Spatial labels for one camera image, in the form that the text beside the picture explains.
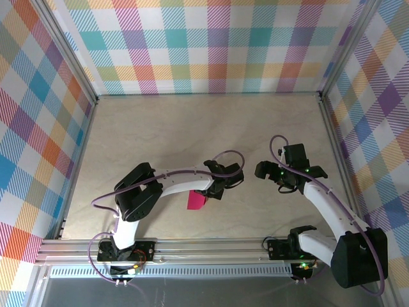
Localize short aluminium frame post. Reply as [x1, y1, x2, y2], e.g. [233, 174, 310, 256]
[25, 265, 50, 307]
[373, 281, 396, 307]

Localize grey metal panel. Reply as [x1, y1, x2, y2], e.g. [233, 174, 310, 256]
[41, 276, 383, 307]

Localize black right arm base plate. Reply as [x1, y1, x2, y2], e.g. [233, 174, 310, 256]
[266, 239, 327, 260]

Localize aluminium table back rail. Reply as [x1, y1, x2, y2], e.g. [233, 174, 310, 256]
[95, 91, 322, 97]

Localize slotted grey cable duct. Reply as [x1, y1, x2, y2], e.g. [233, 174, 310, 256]
[49, 267, 295, 279]

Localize pink paper sheet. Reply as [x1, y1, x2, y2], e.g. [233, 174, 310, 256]
[186, 190, 209, 211]

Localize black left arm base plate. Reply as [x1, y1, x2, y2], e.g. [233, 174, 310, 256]
[96, 240, 157, 262]

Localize aluminium table side rail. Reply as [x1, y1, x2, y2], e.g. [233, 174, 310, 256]
[56, 97, 100, 240]
[318, 92, 367, 236]

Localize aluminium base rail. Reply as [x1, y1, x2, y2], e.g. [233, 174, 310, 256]
[35, 235, 336, 267]

